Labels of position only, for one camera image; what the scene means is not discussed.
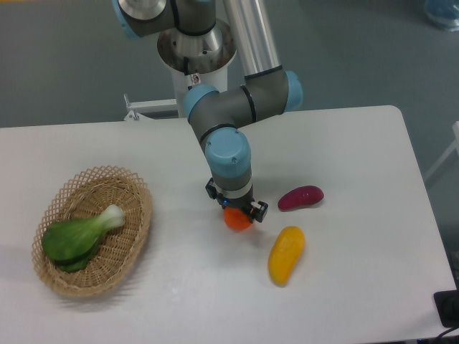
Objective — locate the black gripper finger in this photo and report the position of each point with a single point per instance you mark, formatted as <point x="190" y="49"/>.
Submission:
<point x="255" y="211"/>
<point x="211" y="189"/>

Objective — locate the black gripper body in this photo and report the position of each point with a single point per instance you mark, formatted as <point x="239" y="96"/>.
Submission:
<point x="243" y="203"/>

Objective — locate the orange fruit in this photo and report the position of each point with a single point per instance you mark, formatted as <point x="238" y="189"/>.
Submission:
<point x="236" y="220"/>

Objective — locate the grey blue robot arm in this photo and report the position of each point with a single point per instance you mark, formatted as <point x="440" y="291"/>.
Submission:
<point x="232" y="76"/>

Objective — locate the yellow mango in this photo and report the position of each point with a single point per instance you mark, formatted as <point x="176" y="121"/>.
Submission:
<point x="285" y="253"/>

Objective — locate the purple sweet potato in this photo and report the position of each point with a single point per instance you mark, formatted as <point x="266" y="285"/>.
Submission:
<point x="301" y="197"/>

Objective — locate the woven wicker basket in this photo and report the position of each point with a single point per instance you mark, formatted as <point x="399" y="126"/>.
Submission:
<point x="86" y="195"/>

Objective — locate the green bok choy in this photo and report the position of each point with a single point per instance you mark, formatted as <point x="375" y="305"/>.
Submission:
<point x="72" y="243"/>

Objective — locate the black device at edge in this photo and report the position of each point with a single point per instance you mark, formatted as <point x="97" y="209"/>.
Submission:
<point x="446" y="303"/>

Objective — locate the blue bag in background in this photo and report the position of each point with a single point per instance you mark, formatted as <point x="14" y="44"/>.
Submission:
<point x="443" y="13"/>

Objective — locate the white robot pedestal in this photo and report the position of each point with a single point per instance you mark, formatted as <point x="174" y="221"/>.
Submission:
<point x="179" y="96"/>

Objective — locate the white furniture frame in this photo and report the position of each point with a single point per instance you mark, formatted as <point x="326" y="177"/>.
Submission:
<point x="444" y="161"/>

